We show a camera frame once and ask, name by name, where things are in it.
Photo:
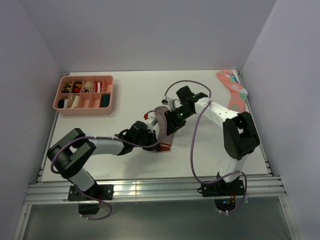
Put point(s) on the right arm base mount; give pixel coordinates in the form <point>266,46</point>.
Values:
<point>228,190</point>

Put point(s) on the rolled black white sock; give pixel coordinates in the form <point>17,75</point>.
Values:
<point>62,103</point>

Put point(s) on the rolled brown black sock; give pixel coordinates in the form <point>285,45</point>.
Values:
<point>66,89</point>

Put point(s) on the rolled red white sock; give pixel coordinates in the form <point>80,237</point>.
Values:
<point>97,87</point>

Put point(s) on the rolled tan pink sock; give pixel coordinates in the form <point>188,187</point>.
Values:
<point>87,87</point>

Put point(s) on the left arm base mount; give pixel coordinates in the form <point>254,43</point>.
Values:
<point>92,203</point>

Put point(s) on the rolled dark red sock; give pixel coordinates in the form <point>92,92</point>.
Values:
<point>76,88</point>

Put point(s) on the taupe sock red striped cuff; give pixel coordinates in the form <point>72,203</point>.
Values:
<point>167,140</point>

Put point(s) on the dark green patterned sock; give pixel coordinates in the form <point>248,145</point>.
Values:
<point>105,100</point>

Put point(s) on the pink divided organizer tray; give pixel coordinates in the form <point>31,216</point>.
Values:
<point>89,103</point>

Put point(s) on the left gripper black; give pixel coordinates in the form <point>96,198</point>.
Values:
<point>152,135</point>

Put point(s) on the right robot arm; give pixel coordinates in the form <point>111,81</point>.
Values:
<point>240,137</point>

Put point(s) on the rolled beige sock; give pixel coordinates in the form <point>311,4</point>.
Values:
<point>74,101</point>

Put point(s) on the aluminium rail frame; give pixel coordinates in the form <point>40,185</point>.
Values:
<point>155,195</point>

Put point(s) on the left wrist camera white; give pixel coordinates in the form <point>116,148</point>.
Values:
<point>150,121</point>

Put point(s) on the pink patterned sock pair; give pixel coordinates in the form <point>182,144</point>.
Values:
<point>238,94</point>

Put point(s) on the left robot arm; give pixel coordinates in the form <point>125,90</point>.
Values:
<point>69,155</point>

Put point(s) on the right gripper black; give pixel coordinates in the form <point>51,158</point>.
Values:
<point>172,122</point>

